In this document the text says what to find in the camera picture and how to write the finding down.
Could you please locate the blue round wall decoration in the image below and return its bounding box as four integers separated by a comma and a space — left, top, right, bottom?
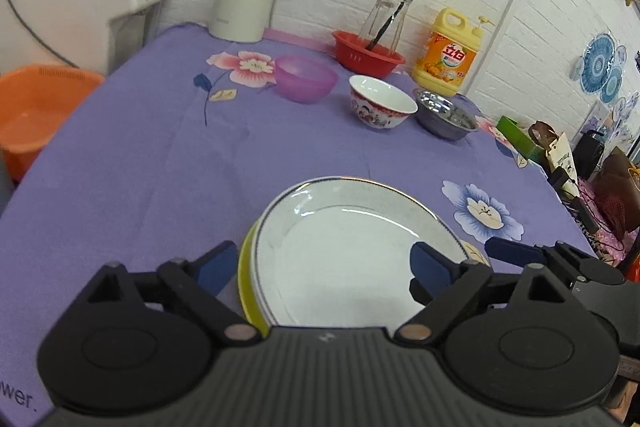
570, 32, 628, 105

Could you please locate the red plastic basket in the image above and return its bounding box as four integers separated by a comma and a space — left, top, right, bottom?
332, 30, 406, 79

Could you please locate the clear glass carafe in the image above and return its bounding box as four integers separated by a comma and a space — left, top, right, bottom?
359, 0, 412, 54

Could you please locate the white blue-rimmed plate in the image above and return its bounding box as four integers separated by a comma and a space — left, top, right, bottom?
240, 176, 469, 332

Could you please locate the yellow dish soap bottle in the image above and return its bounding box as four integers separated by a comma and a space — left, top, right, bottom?
410, 8, 495, 98

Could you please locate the orange plastic basin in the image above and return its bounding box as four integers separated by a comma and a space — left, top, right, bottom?
0, 65, 104, 182

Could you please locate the purple plastic bowl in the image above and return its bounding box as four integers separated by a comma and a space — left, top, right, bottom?
273, 55, 338, 104

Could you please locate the white paper bag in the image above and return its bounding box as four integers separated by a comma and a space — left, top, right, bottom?
528, 121, 580, 200

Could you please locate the black bag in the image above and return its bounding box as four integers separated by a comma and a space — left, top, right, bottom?
573, 130, 605, 180

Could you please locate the purple floral tablecloth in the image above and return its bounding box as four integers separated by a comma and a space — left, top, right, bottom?
1, 25, 588, 426

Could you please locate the yellow plastic plate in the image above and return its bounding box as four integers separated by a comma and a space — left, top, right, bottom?
236, 223, 270, 337

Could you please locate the stainless steel bowl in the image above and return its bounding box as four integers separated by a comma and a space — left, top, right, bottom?
413, 88, 480, 142

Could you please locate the white wall cable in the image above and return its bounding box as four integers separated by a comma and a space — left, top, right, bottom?
466, 0, 547, 96

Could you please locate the red patterned ceramic bowl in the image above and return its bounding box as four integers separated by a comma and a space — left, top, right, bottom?
349, 75, 418, 130

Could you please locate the green box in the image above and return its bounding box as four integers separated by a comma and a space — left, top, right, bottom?
497, 116, 547, 165

